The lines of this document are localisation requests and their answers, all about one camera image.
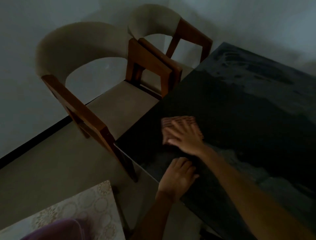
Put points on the person's right hand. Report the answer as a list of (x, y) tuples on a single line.
[(190, 141)]

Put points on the person's left hand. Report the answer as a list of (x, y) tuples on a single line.
[(177, 178)]

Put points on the brown checkered cleaning cloth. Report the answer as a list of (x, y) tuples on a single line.
[(172, 121)]

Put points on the circle-pattern placemat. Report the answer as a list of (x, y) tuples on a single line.
[(74, 205)]

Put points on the beige cushioned wooden chair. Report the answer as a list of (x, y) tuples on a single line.
[(153, 17), (74, 39)]

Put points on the person's right forearm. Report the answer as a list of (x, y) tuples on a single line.
[(259, 202)]

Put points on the person's left forearm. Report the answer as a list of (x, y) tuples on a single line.
[(153, 220)]

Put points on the black dining table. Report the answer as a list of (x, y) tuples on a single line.
[(247, 111)]

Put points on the purple plastic basket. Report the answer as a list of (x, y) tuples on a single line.
[(61, 231)]

